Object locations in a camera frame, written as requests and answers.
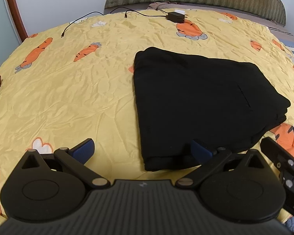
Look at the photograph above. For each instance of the brown wooden door frame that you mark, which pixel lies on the brown wooden door frame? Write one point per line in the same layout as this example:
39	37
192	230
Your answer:
16	20

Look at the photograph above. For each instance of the black pants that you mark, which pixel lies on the black pants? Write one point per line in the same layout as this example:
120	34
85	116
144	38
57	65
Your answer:
216	102

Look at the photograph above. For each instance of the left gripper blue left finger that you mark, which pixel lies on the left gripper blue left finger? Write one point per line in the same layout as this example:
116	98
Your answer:
83	151

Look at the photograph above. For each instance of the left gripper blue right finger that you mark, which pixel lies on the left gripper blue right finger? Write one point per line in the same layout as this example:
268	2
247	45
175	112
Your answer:
200	153

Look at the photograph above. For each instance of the yellow carrot print bedspread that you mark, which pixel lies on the yellow carrot print bedspread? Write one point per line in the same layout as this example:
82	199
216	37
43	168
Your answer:
62	86

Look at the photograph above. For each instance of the black power adapter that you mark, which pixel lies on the black power adapter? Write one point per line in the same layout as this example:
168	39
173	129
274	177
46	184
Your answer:
175	17

